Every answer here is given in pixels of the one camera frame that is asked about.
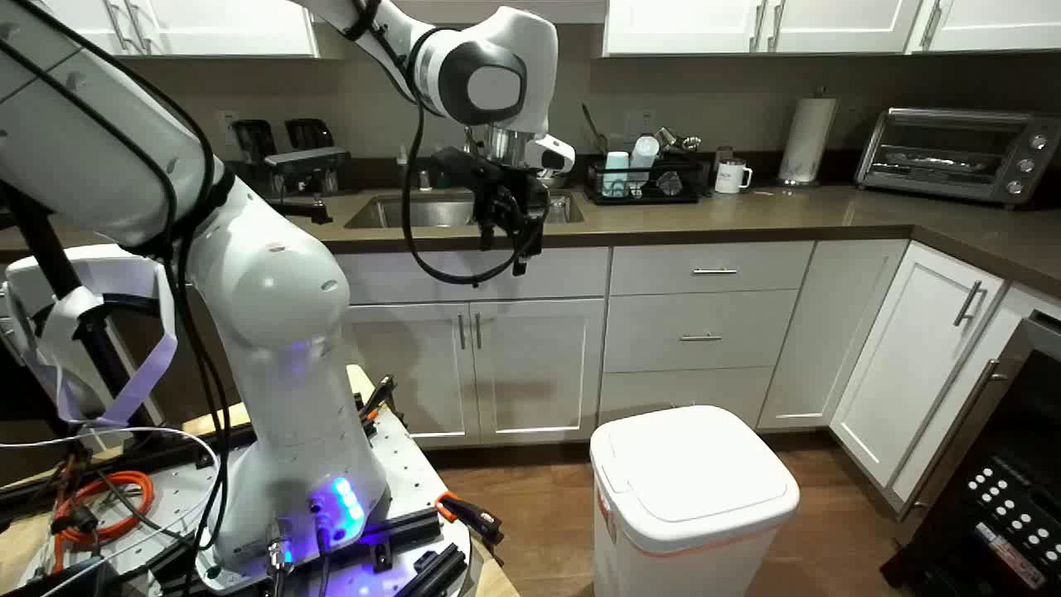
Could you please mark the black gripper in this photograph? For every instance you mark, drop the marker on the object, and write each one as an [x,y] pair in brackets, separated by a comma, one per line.
[510,187]

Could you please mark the white bin lid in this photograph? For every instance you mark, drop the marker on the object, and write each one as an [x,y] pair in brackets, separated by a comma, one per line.
[689,468]

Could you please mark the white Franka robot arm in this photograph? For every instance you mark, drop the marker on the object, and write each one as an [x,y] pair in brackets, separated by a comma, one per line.
[275,301]

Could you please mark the white trash bin body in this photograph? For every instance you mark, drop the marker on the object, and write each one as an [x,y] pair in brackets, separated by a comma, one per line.
[684,567]

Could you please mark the steel kitchen sink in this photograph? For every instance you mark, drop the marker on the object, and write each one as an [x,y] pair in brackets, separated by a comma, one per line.
[434,210]

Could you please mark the light blue container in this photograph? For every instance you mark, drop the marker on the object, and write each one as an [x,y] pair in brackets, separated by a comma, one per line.
[615,175]

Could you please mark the white sink base cabinet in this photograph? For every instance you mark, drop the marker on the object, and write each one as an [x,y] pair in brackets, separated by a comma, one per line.
[484,352]

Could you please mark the black dish rack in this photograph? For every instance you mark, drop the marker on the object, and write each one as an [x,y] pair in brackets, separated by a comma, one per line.
[650,183]

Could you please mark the white cup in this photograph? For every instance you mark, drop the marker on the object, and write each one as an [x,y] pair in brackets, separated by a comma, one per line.
[645,151]

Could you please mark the black orange clamp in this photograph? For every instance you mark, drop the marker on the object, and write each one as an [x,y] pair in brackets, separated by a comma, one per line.
[469,518]
[380,400]

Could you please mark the white drawer stack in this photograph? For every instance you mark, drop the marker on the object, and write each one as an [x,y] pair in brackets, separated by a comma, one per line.
[700,333]

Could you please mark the white mug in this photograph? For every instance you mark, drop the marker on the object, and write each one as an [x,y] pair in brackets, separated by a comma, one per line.
[729,178]

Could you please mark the black coffee machine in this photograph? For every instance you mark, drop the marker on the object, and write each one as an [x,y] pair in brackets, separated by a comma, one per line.
[284,159]

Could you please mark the robot mounting table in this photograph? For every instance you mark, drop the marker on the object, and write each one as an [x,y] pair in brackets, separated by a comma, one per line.
[416,486]

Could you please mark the white paper towel roll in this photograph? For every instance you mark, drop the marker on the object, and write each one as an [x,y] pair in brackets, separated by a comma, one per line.
[806,136]

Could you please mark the white corner cabinet panel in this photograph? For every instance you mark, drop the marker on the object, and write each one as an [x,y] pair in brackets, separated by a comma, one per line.
[830,333]

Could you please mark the white upper cabinet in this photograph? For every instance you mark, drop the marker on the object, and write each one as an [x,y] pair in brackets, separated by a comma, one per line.
[830,23]
[176,29]

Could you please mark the white lower cabinet door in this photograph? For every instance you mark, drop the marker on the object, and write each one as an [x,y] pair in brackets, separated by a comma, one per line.
[916,366]

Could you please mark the black stand pole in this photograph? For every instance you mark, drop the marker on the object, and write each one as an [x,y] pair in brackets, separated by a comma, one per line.
[70,301]

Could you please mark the silver toaster oven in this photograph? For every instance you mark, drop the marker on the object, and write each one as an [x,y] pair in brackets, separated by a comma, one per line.
[957,155]

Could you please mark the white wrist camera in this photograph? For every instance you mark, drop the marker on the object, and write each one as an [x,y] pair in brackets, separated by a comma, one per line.
[548,151]

